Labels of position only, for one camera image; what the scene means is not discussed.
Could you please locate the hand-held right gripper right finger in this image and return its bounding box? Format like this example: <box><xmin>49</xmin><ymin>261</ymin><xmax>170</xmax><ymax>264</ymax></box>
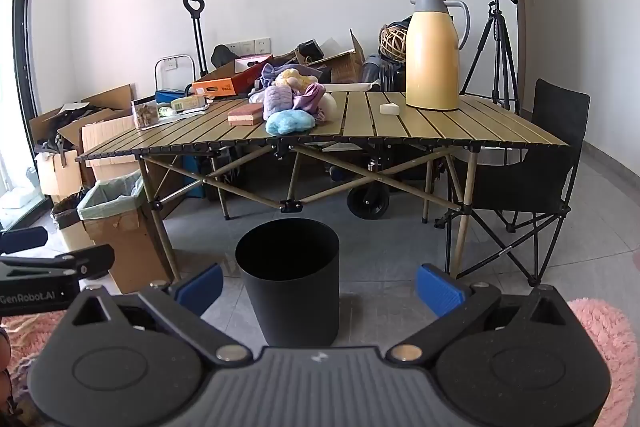
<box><xmin>385</xmin><ymin>263</ymin><xmax>573</xmax><ymax>365</ymax></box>

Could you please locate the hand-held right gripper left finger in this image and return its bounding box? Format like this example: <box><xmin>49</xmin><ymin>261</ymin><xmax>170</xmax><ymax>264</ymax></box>
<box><xmin>70</xmin><ymin>263</ymin><xmax>253</xmax><ymax>365</ymax></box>

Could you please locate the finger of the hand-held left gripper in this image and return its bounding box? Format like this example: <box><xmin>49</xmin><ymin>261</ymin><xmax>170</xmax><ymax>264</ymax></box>
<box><xmin>0</xmin><ymin>245</ymin><xmax>117</xmax><ymax>281</ymax></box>
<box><xmin>0</xmin><ymin>227</ymin><xmax>49</xmax><ymax>254</ymax></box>

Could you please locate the black round trash bin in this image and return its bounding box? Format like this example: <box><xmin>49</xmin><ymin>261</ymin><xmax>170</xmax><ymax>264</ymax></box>
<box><xmin>235</xmin><ymin>218</ymin><xmax>341</xmax><ymax>348</ymax></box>

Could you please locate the yellow plush toy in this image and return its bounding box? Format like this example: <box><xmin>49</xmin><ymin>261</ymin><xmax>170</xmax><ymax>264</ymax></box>
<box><xmin>274</xmin><ymin>67</ymin><xmax>321</xmax><ymax>95</ymax></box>

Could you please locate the beige bin with black bag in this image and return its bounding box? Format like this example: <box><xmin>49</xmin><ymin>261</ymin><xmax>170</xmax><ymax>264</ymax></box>
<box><xmin>50</xmin><ymin>193</ymin><xmax>91</xmax><ymax>253</ymax></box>

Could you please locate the cardboard box with green liner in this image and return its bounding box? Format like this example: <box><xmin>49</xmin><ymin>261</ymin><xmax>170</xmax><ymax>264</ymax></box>
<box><xmin>76</xmin><ymin>171</ymin><xmax>173</xmax><ymax>295</ymax></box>

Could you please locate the white cardboard box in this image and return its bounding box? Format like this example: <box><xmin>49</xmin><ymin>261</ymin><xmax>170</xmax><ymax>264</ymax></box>
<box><xmin>34</xmin><ymin>149</ymin><xmax>85</xmax><ymax>208</ymax></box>

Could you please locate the clear jar of snacks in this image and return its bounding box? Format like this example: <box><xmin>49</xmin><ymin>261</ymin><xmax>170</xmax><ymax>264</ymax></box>
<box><xmin>131</xmin><ymin>99</ymin><xmax>160</xmax><ymax>128</ymax></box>

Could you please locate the olive folding slat table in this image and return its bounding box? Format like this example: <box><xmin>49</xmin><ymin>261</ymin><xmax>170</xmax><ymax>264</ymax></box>
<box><xmin>75</xmin><ymin>91</ymin><xmax>576</xmax><ymax>280</ymax></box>

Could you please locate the printed paper sheet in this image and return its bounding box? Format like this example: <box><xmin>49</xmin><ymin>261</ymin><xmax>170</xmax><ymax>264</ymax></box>
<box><xmin>157</xmin><ymin>109</ymin><xmax>211</xmax><ymax>124</ymax></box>

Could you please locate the pink fluffy rug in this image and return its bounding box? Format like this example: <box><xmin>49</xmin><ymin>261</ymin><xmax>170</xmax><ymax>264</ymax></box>
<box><xmin>0</xmin><ymin>298</ymin><xmax>640</xmax><ymax>427</ymax></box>

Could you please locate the pink rectangular sponge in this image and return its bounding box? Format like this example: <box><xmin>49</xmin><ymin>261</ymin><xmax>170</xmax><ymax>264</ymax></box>
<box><xmin>227</xmin><ymin>103</ymin><xmax>264</xmax><ymax>126</ymax></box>

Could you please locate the small tan carton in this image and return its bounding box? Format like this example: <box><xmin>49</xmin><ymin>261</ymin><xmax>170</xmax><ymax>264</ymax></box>
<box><xmin>171</xmin><ymin>94</ymin><xmax>207</xmax><ymax>112</ymax></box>

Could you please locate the light blue fluffy cloth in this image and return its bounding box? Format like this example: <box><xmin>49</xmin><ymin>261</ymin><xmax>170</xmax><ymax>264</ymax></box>
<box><xmin>265</xmin><ymin>109</ymin><xmax>316</xmax><ymax>136</ymax></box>

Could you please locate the lilac fluffy knitted cloth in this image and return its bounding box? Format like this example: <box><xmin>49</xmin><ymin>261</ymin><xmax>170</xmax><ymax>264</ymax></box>
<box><xmin>263</xmin><ymin>85</ymin><xmax>296</xmax><ymax>118</ymax></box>

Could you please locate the orange cardboard tray box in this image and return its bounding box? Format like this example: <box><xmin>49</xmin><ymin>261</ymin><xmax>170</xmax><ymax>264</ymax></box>
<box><xmin>191</xmin><ymin>54</ymin><xmax>275</xmax><ymax>98</ymax></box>

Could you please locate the black folding chair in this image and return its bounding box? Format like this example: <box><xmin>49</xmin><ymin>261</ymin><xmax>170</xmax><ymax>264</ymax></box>
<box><xmin>434</xmin><ymin>78</ymin><xmax>592</xmax><ymax>287</ymax></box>

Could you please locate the pink satin cloth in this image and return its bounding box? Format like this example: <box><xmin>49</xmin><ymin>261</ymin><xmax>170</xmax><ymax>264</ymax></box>
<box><xmin>292</xmin><ymin>83</ymin><xmax>327</xmax><ymax>124</ymax></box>

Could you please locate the grey blue bottle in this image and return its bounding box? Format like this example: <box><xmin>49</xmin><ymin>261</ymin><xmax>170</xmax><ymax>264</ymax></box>
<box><xmin>362</xmin><ymin>54</ymin><xmax>383</xmax><ymax>84</ymax></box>

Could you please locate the yellow thermos jug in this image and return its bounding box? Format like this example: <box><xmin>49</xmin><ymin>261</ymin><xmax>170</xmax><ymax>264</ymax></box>
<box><xmin>405</xmin><ymin>0</ymin><xmax>471</xmax><ymax>111</ymax></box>

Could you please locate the open brown cardboard box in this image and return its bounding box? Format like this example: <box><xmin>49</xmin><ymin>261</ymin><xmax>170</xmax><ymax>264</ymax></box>
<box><xmin>320</xmin><ymin>29</ymin><xmax>368</xmax><ymax>84</ymax></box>

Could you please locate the wicker ball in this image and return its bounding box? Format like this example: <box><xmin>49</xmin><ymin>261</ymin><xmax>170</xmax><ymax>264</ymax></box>
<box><xmin>378</xmin><ymin>24</ymin><xmax>411</xmax><ymax>60</ymax></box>

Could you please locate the black tripod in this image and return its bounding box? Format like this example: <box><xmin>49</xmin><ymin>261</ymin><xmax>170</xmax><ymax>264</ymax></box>
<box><xmin>459</xmin><ymin>0</ymin><xmax>521</xmax><ymax>112</ymax></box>

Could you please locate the black woven bag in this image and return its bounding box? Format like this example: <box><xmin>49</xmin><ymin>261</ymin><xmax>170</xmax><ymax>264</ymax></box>
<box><xmin>295</xmin><ymin>39</ymin><xmax>326</xmax><ymax>62</ymax></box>

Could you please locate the dark blue cloth bag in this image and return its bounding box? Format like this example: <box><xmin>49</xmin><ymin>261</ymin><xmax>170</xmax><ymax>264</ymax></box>
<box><xmin>387</xmin><ymin>18</ymin><xmax>416</xmax><ymax>38</ymax></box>

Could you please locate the black window frame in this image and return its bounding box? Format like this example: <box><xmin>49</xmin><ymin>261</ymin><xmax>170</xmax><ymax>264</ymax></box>
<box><xmin>12</xmin><ymin>0</ymin><xmax>56</xmax><ymax>233</ymax></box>

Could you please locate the white metal tube frame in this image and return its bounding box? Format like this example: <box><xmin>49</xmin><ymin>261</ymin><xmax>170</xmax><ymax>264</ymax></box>
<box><xmin>154</xmin><ymin>55</ymin><xmax>197</xmax><ymax>90</ymax></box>

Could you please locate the black trolley handle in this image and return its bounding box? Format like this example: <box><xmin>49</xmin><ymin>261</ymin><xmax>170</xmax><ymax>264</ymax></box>
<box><xmin>182</xmin><ymin>0</ymin><xmax>210</xmax><ymax>78</ymax></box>

